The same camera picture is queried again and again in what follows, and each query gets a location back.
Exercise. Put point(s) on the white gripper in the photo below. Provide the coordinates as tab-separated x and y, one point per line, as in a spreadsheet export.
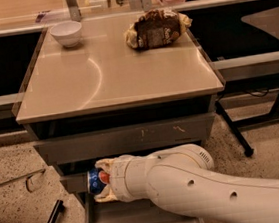
123	180

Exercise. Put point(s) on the blue pepsi can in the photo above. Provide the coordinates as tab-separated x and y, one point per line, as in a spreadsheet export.
98	179

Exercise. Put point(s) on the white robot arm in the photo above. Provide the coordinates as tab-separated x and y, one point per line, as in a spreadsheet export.
182	180

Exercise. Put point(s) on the grey middle drawer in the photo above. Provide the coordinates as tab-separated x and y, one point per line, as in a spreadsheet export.
74	175

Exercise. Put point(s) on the grey open bottom drawer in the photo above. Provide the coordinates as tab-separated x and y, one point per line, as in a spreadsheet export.
125	222

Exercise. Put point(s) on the grey drawer cabinet with countertop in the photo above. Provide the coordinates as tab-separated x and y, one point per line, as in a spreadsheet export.
103	84

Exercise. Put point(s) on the grey top drawer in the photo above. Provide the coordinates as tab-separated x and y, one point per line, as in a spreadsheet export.
125	140

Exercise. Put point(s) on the white ceramic bowl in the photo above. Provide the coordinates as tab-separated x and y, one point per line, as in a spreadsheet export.
67	33

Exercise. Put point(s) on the brown chip bag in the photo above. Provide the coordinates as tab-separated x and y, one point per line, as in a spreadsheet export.
157	28

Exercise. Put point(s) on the black table leg frame right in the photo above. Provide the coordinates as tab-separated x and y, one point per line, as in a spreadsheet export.
248	74

